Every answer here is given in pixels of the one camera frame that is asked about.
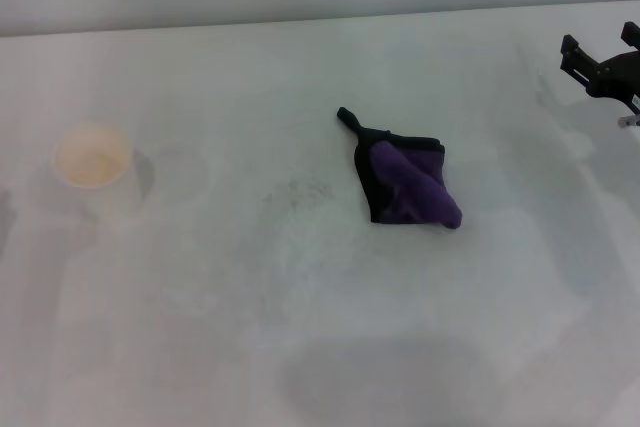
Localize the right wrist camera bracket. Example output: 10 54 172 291
617 93 640 131

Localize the white paper cup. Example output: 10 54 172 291
52 121 152 234

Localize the purple rag with black trim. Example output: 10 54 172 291
335 106 465 232

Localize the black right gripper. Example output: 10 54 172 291
559 21 640 102

